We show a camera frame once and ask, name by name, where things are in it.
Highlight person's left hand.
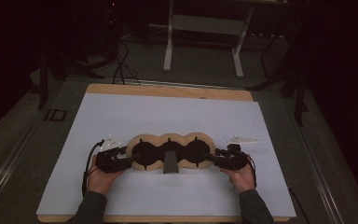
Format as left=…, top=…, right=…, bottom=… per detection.
left=87, top=154, right=126, bottom=197

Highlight person's right hand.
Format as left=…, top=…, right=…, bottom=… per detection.
left=219, top=154, right=256, bottom=194

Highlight black metal stand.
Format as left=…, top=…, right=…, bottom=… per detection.
left=36, top=46, right=105, bottom=110
left=246, top=31, right=310, bottom=128

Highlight white metal desk frame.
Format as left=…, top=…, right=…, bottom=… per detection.
left=162, top=0, right=256, bottom=79

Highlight black floor bracket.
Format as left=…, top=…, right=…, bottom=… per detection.
left=44, top=108, right=68, bottom=122

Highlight white table mat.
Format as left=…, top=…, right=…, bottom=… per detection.
left=35, top=92, right=296, bottom=218

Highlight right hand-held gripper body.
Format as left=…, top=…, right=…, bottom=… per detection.
left=218, top=134, right=261, bottom=172

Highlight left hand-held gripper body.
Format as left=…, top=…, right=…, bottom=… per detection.
left=95, top=133, right=132, bottom=175

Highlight black floor cables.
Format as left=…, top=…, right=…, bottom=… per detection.
left=111, top=39, right=143, bottom=87

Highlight wooden lobed puzzle board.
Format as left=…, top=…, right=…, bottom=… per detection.
left=125, top=132, right=217, bottom=175

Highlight metal floor rail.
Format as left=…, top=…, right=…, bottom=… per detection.
left=0, top=118, right=42, bottom=213
left=282, top=96, right=347, bottom=224

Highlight left hand-held gripper cable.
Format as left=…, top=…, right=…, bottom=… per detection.
left=81, top=139, right=106, bottom=199

